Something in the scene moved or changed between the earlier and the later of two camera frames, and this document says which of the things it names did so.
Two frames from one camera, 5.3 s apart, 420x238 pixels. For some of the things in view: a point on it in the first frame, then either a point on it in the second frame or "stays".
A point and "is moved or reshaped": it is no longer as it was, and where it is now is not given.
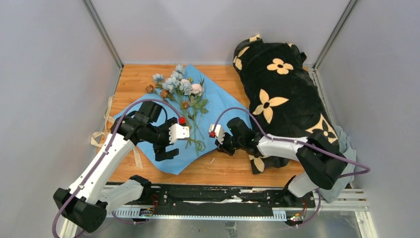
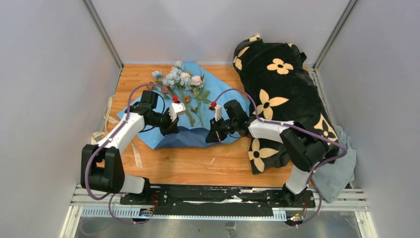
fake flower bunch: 188,96 is moved or reshaped
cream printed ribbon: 100,139 stays
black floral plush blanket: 285,100 stays
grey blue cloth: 347,177 stays
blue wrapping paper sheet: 190,99 is moved or reshaped
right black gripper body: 230,144 to 226,126
